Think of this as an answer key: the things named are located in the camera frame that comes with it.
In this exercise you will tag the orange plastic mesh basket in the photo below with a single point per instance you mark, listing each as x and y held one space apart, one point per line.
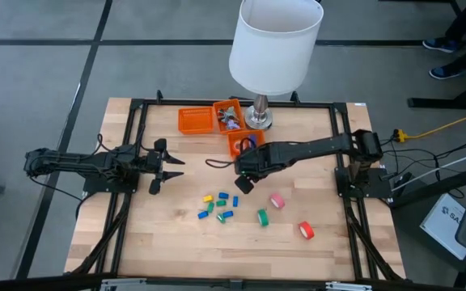
231 139
196 120
219 120

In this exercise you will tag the black crossbar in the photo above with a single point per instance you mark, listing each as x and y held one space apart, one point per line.
35 283

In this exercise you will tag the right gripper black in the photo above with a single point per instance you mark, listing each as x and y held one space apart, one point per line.
257 161

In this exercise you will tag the blue mini stapler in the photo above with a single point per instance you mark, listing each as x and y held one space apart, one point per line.
227 214
203 214
235 201
223 195

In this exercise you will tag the person's blue shoe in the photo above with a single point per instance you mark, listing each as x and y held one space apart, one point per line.
439 45
443 73

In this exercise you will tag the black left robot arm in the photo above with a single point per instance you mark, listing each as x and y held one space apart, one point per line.
75 161

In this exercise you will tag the silver metal bracket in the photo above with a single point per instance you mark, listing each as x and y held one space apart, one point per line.
348 287
124 285

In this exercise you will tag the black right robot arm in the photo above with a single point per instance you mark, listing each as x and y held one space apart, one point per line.
318 146

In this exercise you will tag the pink tape roll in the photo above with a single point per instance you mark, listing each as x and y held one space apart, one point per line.
280 196

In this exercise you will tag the black power adapter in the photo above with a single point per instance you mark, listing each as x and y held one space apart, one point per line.
403 179

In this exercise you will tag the yellow mini stapler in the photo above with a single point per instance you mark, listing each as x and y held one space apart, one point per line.
208 198

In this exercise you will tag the white cardboard box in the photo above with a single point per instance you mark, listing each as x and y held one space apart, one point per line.
439 226

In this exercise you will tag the green tape roll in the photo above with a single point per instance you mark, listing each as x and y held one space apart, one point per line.
267 218

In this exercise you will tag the red tape roll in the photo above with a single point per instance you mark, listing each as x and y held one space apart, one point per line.
310 227

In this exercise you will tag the black desk beam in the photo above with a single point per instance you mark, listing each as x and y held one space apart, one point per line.
423 194

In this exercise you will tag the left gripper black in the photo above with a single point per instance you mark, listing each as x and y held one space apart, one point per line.
152 166

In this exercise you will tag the green mini stapler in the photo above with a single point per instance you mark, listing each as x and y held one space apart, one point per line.
210 207
221 218
221 203

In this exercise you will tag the table lamp white shade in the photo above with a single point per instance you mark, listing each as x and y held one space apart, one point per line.
275 52

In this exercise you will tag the black desk leg frame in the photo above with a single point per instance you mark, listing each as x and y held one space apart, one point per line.
439 103

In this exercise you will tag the purple staple remover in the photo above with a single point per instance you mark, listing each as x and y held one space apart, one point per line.
233 125

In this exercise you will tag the black aluminium table frame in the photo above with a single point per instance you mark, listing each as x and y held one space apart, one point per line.
176 103

